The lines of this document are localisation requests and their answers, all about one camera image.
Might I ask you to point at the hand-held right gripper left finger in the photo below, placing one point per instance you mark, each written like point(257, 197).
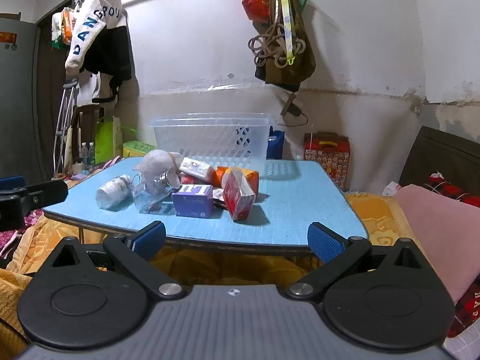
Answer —
point(149, 239)

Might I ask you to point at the red printed cloth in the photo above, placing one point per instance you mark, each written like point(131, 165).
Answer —
point(467, 307)

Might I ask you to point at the green hanging bag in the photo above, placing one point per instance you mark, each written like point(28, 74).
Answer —
point(302, 2)

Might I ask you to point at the grey cabinet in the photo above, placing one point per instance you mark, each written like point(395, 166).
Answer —
point(18, 101)

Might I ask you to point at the hanging plastic bags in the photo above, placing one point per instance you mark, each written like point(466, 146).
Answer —
point(63, 30)

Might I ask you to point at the red and white box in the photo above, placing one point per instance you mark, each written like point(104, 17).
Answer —
point(238, 197)

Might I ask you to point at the green paper bag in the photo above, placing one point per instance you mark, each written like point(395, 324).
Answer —
point(107, 138)

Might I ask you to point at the white and red packet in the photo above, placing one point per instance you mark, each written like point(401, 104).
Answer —
point(195, 168)

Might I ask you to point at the olive hanging bag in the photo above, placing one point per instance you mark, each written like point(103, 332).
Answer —
point(303, 60)

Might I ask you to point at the pink pillow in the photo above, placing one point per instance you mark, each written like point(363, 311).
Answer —
point(438, 232)

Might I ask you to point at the clear plastic bag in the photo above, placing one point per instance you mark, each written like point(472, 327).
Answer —
point(152, 197)

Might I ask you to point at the dark wooden headboard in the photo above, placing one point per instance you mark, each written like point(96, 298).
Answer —
point(438, 157)

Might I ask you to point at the blue bag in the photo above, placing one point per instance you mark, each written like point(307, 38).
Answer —
point(275, 144)

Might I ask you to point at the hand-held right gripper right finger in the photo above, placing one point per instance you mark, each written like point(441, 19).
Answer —
point(324, 243)

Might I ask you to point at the white hoodie with blue letters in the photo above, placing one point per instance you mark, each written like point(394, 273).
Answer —
point(90, 22)

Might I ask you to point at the clear plastic basket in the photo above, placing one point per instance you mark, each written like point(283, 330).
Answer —
point(210, 138)

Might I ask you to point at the black garment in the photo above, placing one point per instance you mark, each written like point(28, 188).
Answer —
point(112, 56)

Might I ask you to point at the purple box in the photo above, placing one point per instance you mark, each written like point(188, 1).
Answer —
point(193, 200)

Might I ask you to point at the metal crutch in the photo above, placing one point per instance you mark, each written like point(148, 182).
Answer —
point(63, 120)

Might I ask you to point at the yellow patterned blanket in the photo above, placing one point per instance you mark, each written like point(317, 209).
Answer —
point(232, 266)

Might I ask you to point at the orange snack packet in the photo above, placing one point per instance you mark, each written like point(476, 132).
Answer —
point(247, 178)

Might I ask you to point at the green and yellow box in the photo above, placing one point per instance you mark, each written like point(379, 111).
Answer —
point(137, 149)

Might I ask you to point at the wooden chair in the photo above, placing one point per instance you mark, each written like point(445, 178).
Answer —
point(84, 123)

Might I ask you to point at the red plaid cloth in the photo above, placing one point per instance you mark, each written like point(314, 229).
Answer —
point(453, 193)

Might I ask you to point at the clear water bottle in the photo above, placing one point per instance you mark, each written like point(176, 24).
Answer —
point(91, 155)
point(84, 155)

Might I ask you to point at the white paper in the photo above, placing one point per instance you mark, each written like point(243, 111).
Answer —
point(392, 188)

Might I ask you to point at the white plastic bottle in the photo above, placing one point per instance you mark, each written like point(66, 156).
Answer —
point(112, 193)

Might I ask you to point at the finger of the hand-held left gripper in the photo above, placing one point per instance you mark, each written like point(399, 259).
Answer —
point(11, 182)
point(41, 193)

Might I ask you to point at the red gift box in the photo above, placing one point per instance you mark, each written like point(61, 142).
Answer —
point(326, 157)

